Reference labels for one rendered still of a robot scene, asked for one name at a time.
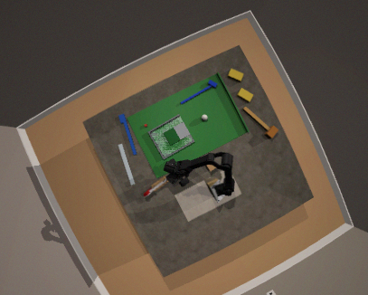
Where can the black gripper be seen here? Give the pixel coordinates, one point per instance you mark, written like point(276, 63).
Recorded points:
point(184, 181)

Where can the light grey flat bar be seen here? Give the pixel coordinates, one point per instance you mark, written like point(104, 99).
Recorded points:
point(124, 158)

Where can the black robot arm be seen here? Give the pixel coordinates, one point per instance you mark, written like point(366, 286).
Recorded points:
point(185, 167)

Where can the green putting mat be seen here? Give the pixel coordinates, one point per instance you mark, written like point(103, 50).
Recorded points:
point(223, 123)

